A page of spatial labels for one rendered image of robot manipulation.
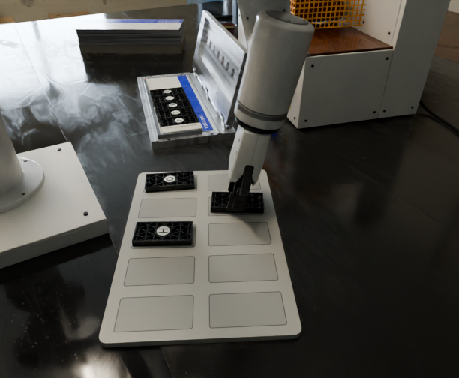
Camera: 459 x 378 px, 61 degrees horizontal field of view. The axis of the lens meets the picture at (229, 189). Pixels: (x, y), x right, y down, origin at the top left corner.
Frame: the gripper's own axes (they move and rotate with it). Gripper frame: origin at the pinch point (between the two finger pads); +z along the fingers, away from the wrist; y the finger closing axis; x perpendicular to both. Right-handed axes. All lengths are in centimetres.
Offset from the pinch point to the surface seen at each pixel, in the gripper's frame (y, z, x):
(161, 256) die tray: 14.0, 5.0, -11.2
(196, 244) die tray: 11.0, 3.9, -5.9
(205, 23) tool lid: -66, -12, -14
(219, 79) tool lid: -42.9, -4.5, -6.7
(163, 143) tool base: -22.2, 5.8, -17.1
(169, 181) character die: -5.4, 4.2, -13.2
